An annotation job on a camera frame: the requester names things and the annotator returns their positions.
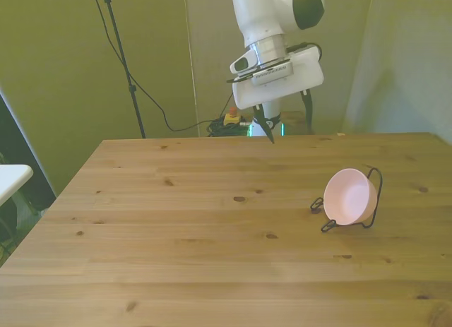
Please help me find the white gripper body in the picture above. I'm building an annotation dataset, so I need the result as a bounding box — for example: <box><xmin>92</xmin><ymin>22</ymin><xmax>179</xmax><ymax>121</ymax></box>
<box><xmin>232</xmin><ymin>46</ymin><xmax>325</xmax><ymax>109</ymax></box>

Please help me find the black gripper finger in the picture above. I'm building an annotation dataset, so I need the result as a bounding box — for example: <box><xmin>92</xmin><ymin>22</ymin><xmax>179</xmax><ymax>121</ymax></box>
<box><xmin>300</xmin><ymin>89</ymin><xmax>314</xmax><ymax>130</ymax></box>
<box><xmin>252</xmin><ymin>104</ymin><xmax>275</xmax><ymax>145</ymax></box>

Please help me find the pink plastic bowl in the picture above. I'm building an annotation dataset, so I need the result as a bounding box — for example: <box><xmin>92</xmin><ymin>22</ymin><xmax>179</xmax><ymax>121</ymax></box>
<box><xmin>323</xmin><ymin>168</ymin><xmax>379</xmax><ymax>225</ymax></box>

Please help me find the wooden box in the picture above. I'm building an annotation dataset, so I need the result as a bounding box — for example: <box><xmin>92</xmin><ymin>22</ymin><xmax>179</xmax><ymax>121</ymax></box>
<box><xmin>280</xmin><ymin>110</ymin><xmax>314</xmax><ymax>135</ymax></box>

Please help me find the yellow emergency stop button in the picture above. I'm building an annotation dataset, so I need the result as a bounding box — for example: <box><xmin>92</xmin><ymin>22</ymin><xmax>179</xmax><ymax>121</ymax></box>
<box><xmin>224</xmin><ymin>107</ymin><xmax>242</xmax><ymax>126</ymax></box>

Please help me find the black tripod pole stand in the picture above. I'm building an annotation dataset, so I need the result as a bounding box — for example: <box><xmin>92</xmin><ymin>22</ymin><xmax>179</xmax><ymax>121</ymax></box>
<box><xmin>100</xmin><ymin>0</ymin><xmax>147</xmax><ymax>139</ymax></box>

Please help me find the white side table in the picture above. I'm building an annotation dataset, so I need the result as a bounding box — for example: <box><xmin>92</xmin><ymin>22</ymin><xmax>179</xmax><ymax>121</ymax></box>
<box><xmin>0</xmin><ymin>164</ymin><xmax>35</xmax><ymax>208</ymax></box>

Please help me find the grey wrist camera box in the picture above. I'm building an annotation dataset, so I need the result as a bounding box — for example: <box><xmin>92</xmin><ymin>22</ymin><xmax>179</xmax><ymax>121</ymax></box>
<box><xmin>251</xmin><ymin>61</ymin><xmax>295</xmax><ymax>87</ymax></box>

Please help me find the green coiled cable bundle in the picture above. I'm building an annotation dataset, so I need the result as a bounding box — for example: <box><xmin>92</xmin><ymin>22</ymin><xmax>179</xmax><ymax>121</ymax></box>
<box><xmin>206</xmin><ymin>118</ymin><xmax>252</xmax><ymax>138</ymax></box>

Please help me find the black wire dish rack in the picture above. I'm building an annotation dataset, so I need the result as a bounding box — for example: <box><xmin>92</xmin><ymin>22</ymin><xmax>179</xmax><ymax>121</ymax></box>
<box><xmin>309</xmin><ymin>166</ymin><xmax>384</xmax><ymax>233</ymax></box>

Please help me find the black stand cable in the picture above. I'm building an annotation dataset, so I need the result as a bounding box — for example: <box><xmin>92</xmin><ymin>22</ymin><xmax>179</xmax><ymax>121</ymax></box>
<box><xmin>90</xmin><ymin>0</ymin><xmax>213</xmax><ymax>133</ymax></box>

